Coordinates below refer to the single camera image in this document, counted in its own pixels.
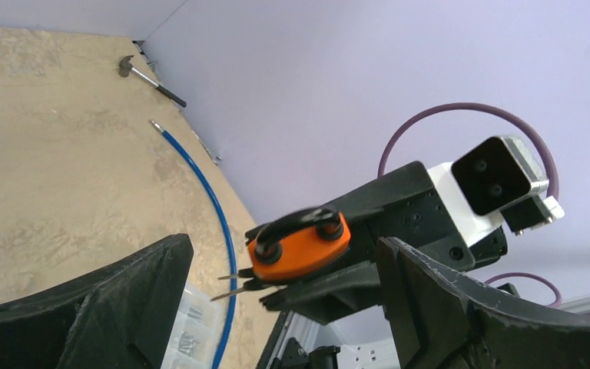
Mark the clear plastic parts box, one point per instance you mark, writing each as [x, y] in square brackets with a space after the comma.
[196, 331]

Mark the orange padlock with keys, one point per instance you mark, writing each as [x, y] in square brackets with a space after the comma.
[292, 248]

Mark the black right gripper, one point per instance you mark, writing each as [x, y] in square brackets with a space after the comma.
[400, 204]

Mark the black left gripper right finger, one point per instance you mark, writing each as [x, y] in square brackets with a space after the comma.
[441, 318]

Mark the black aluminium base frame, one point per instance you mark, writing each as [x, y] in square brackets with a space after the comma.
[365, 338]

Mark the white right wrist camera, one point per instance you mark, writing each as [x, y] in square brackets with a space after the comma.
[498, 182]

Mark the small hammer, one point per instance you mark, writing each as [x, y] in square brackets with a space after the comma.
[126, 68]

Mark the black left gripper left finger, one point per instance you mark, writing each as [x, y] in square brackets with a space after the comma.
[118, 316]

